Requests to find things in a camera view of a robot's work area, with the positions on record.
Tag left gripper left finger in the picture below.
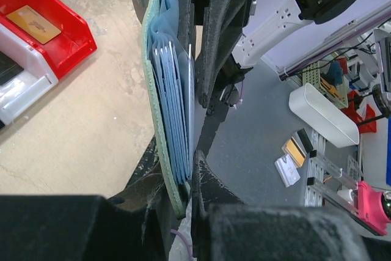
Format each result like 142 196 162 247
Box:
1 139 189 260

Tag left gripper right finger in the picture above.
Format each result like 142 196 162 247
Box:
191 151 371 260

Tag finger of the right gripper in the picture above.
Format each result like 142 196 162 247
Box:
194 0 252 108
178 0 196 59

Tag green card holder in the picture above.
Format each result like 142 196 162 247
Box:
133 0 195 219

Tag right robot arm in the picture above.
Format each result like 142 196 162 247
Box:
180 0 357 108

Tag cards on floor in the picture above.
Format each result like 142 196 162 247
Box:
274 137 306 188

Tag orange credit card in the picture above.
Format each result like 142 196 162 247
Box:
6 5 62 45

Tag black credit card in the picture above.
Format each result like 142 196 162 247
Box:
0 52 24 86

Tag red plastic bin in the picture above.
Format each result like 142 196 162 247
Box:
1 0 97 79

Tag white box on floor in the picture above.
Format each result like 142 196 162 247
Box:
288 83 360 148

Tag pink handheld tool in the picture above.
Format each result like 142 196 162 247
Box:
357 181 390 236

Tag white plastic bin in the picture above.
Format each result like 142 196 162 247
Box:
1 25 59 125

